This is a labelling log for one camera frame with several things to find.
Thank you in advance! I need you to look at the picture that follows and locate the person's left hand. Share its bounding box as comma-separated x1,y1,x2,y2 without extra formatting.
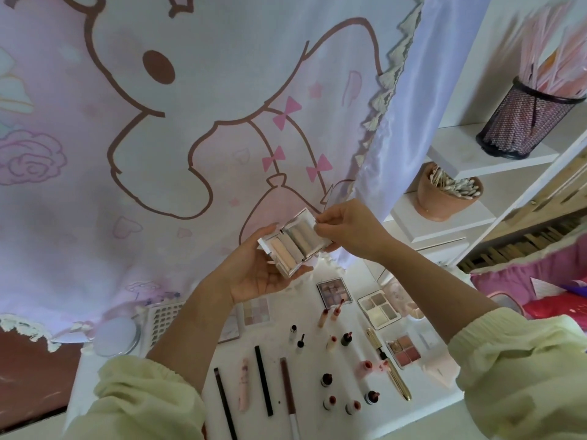
206,224,313,303

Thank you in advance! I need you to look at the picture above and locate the person's right hand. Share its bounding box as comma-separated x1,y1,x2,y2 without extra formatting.
314,199,396,264

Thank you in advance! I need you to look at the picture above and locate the clear eyeshadow palette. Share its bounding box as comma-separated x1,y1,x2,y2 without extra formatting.
240,298,271,327

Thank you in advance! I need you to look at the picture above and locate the lavender rectangular palette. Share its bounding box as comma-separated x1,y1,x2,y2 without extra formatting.
218,314,242,343

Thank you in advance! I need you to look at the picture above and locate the white square compact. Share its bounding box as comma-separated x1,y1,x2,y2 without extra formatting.
257,208,333,279

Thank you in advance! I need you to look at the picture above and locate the dark brown eyeshadow palette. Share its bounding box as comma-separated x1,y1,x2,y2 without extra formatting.
316,277,353,310

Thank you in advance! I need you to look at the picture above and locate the tan eyeshadow palette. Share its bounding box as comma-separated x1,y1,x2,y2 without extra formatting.
358,279,423,330

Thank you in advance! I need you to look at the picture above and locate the white false eyelash tray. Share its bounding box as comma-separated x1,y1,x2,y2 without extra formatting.
140,300,185,349

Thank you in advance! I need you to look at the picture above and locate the small brown quad eyeshadow palette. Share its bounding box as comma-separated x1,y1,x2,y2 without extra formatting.
387,335,422,369

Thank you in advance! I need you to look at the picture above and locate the round silver compact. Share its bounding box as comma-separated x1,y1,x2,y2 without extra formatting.
94,316,141,358

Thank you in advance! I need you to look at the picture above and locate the pink foundation tube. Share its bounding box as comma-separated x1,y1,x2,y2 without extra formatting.
417,329,460,386

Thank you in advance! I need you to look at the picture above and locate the pink cushion compact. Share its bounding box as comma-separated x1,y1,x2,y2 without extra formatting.
490,291,526,315

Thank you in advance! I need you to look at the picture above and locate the person's right forearm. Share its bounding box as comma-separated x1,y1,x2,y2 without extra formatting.
380,238,587,440

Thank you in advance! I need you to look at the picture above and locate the person's left forearm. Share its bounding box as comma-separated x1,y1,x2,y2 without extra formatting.
64,279,235,440

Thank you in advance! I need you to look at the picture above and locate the terracotta pot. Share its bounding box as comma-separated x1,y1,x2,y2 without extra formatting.
415,162,484,222

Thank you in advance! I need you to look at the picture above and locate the white table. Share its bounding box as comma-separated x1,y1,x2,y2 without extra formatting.
64,261,464,440

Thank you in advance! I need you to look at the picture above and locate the bunch of cotton swabs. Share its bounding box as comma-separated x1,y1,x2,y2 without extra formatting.
429,166,482,198

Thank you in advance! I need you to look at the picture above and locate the white shelf unit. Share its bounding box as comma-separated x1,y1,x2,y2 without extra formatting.
389,78,587,266

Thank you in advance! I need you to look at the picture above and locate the pink cartoon print cloth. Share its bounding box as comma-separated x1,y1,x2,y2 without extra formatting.
0,0,495,349

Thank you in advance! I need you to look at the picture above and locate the white paper sheet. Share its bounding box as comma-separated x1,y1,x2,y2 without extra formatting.
532,277,568,301

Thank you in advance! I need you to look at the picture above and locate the dark container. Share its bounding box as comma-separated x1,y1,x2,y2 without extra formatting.
476,78,587,160

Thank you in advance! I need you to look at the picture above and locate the red shiny packet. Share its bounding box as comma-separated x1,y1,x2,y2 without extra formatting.
527,293,587,331

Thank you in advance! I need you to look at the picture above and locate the reddish brown door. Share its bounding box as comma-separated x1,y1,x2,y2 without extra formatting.
0,329,84,431

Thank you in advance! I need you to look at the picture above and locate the small white bow-handle drawer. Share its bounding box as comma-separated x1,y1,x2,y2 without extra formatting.
417,238,471,266

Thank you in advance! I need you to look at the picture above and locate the wooden bed frame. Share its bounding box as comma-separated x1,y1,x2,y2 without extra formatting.
454,146,587,271

